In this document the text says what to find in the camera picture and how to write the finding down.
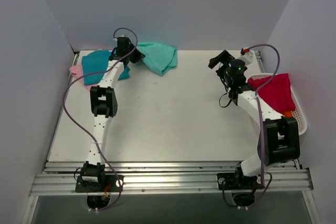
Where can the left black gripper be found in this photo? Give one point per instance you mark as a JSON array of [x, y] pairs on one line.
[[134, 56]]

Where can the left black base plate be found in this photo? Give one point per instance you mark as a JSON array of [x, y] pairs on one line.
[[109, 183]]

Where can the white plastic laundry basket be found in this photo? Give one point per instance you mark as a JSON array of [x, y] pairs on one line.
[[298, 114]]

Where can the aluminium rail frame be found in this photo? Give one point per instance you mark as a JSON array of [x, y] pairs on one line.
[[169, 140]]

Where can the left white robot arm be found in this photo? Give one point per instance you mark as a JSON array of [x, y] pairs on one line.
[[104, 107]]

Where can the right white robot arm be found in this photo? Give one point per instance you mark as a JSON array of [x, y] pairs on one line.
[[278, 135]]

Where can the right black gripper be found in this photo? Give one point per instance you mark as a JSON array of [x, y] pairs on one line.
[[222, 62]]

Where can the crimson red t-shirt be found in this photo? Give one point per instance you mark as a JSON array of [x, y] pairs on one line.
[[277, 94]]

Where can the folded teal t-shirt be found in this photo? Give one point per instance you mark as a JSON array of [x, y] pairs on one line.
[[96, 61]]

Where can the mint green t-shirt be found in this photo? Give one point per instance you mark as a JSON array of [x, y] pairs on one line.
[[159, 58]]

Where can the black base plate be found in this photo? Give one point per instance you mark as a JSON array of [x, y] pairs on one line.
[[109, 183], [231, 181]]

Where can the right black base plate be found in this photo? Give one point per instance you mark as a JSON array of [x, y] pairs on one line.
[[231, 181]]

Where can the folded pink t-shirt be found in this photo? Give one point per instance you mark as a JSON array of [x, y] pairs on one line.
[[76, 72]]

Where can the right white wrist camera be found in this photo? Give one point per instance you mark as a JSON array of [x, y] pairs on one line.
[[246, 56]]

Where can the orange t-shirt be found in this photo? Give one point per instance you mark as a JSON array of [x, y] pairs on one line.
[[287, 114]]

